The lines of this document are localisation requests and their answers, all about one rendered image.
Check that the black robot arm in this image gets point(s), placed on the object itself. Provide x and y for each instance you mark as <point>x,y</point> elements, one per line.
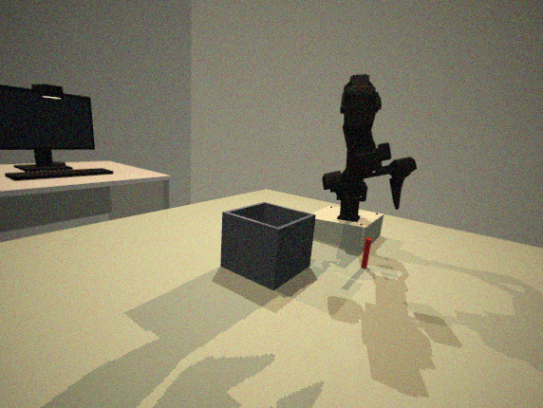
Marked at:
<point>359,103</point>

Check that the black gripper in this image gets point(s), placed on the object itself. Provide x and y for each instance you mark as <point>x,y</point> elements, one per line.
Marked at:
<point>399,169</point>

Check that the red peg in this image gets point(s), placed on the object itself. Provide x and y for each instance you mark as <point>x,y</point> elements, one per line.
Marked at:
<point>365,253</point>

